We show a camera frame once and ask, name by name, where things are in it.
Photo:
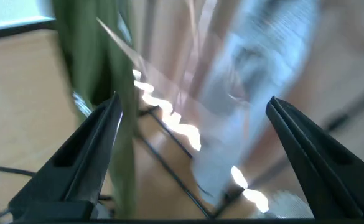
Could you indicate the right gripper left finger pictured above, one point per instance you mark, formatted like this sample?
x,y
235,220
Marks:
x,y
76,168

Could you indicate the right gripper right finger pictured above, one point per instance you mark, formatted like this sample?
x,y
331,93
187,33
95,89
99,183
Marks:
x,y
321,168

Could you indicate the pale grey shorts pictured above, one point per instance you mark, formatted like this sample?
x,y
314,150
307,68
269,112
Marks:
x,y
262,62

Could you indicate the green garment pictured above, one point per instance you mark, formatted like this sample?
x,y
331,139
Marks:
x,y
85,46

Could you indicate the pink clothes hanger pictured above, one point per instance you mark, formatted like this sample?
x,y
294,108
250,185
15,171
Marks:
x,y
119,42

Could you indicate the white laundry basket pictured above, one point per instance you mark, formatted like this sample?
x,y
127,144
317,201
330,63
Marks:
x,y
287,205

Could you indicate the black clothes rack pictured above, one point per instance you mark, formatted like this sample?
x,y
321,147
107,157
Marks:
x,y
169,171

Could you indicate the beige curtain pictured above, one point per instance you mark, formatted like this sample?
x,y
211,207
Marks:
x,y
175,31

